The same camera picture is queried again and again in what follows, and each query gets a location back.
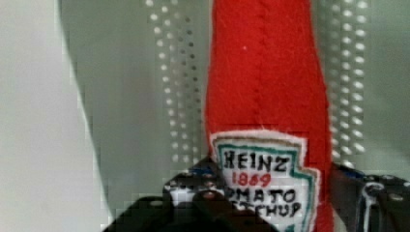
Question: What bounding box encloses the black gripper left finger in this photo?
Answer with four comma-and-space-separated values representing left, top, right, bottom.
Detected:
103, 158, 278, 232

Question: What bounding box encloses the green oval strainer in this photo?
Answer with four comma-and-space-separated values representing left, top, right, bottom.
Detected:
56, 0, 409, 216

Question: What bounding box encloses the red plush ketchup bottle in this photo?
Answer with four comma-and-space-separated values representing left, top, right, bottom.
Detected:
206, 0, 334, 232

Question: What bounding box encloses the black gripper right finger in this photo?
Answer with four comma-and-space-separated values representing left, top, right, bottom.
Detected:
330, 164, 410, 232

